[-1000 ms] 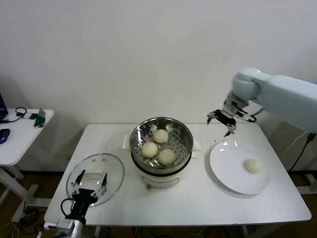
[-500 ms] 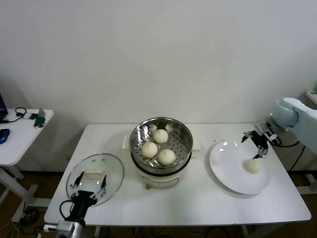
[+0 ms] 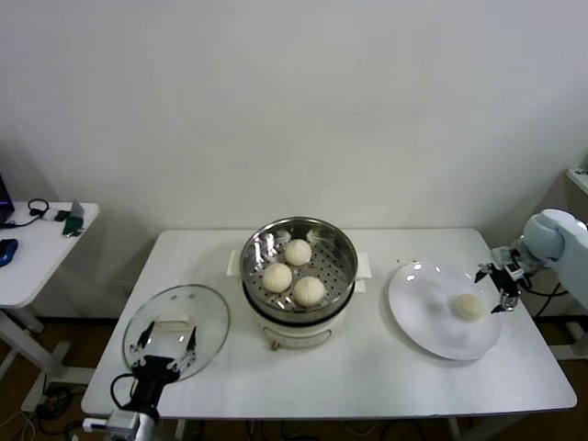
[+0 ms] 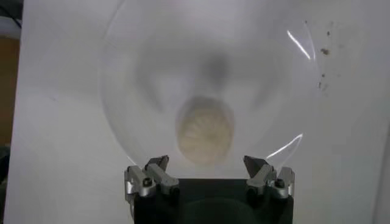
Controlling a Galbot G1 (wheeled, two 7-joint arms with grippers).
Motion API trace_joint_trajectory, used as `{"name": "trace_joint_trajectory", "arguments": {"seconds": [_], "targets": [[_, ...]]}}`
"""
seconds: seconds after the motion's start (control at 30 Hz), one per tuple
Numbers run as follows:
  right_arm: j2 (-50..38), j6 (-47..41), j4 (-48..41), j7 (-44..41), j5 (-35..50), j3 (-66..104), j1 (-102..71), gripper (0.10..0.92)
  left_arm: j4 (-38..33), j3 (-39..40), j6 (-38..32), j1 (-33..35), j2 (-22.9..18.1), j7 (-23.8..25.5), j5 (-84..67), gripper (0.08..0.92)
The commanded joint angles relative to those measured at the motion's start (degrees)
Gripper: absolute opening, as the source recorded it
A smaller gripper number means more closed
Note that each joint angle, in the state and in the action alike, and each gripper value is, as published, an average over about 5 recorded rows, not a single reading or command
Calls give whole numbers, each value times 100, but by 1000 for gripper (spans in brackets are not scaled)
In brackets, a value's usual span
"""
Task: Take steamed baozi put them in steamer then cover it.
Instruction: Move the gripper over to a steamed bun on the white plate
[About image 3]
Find black looped cable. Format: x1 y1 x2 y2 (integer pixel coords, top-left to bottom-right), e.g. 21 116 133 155
0 198 51 230

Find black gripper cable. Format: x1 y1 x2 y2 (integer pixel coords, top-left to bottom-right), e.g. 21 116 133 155
518 273 566 299
111 374 137 410

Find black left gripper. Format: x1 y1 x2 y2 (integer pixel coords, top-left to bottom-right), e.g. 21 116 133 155
130 321 198 413

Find white steamed baozi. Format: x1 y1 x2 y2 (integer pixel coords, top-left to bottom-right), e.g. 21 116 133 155
284 238 314 266
263 262 294 294
293 276 326 308
454 293 486 322

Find blue computer mouse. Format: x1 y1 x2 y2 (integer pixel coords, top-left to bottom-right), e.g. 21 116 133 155
0 237 20 266

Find white electric cooking pot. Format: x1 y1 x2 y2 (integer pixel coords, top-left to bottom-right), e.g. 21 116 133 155
243 277 368 354

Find black power cable with adapter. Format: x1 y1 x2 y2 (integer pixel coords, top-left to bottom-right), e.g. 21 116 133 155
535 296 560 318

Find dark laptop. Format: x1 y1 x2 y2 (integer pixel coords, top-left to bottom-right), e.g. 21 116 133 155
0 172 16 226

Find tangled floor cables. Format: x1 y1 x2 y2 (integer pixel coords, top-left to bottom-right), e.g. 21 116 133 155
36 385 88 435

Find glass lid with beige handle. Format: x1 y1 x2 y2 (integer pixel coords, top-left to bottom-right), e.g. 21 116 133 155
122 284 231 385

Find white side table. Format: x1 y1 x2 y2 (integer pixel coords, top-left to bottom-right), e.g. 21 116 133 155
0 200 101 413

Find stainless steel steamer basket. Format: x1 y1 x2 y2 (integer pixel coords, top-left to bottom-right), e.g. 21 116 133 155
227 216 372 322

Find white furniture base frame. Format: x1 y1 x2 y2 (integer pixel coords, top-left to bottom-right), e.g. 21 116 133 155
549 321 588 360

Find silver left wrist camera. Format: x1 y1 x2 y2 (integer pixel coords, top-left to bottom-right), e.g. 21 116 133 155
82 409 142 432

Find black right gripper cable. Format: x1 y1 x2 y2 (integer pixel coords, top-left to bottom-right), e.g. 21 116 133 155
518 273 566 299

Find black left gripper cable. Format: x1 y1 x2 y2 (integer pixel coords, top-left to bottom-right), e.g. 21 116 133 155
111 374 137 410

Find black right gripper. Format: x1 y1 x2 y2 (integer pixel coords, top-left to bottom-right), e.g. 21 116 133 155
474 263 523 315

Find white round plate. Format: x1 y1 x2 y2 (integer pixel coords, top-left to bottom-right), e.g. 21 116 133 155
388 261 503 361

